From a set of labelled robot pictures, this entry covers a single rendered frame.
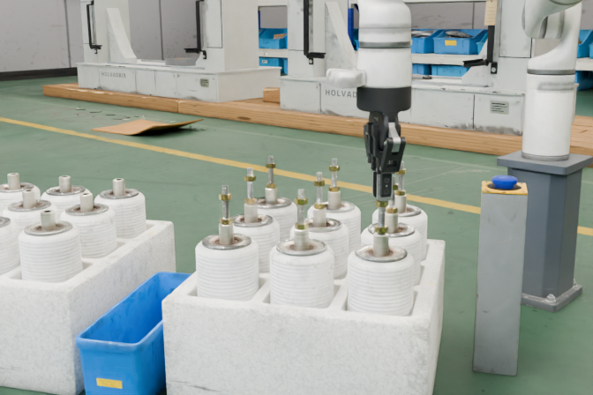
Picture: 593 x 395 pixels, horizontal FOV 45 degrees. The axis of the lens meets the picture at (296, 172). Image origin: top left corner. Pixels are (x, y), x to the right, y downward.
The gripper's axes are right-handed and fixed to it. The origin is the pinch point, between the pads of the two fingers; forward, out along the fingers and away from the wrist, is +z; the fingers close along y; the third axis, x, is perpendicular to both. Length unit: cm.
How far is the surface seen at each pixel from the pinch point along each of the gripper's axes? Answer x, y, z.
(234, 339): 21.5, 1.2, 22.3
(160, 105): 39, 372, 32
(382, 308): 1.1, -4.6, 16.6
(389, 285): 0.1, -4.7, 13.2
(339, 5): -63, 300, -29
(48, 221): 50, 21, 9
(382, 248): 0.2, -1.1, 9.0
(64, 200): 50, 44, 11
